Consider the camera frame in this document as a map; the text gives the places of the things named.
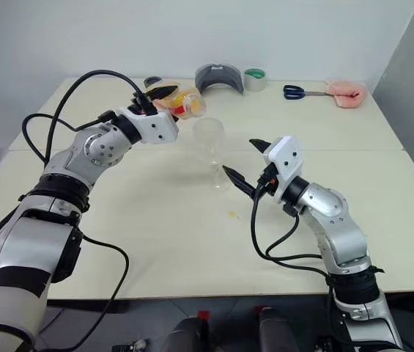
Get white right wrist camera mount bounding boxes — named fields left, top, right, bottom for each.
left=263, top=135, right=305, bottom=205

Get pink cloth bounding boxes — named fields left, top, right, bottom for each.
left=324, top=80, right=368, bottom=110

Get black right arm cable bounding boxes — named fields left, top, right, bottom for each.
left=250, top=183, right=334, bottom=294

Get clear wine glass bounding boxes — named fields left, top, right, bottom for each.
left=191, top=117, right=226, bottom=192

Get dark rounded shape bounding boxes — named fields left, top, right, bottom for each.
left=168, top=317, right=210, bottom=352
left=257, top=307, right=305, bottom=352

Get grey curved visor piece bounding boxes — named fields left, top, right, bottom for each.
left=194, top=63, right=245, bottom=95

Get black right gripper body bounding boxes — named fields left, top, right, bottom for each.
left=256, top=164, right=279, bottom=197

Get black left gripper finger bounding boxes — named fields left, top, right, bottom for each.
left=144, top=83, right=178, bottom=100

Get blue handled scissors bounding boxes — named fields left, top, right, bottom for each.
left=283, top=84, right=334, bottom=100

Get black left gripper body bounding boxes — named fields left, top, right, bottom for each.
left=127, top=91, right=158, bottom=117

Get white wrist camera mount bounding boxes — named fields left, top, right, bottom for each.
left=263, top=135, right=305, bottom=205
left=118, top=107, right=180, bottom=144

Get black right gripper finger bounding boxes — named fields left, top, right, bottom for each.
left=248, top=138, right=272, bottom=155
left=222, top=164, right=258, bottom=201

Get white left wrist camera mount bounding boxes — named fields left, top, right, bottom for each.
left=118, top=107, right=180, bottom=144

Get grey tape roll green core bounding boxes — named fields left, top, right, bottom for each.
left=243, top=67, right=267, bottom=92

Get clear bottle with orange drink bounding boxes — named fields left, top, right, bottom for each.
left=154, top=81, right=207, bottom=121

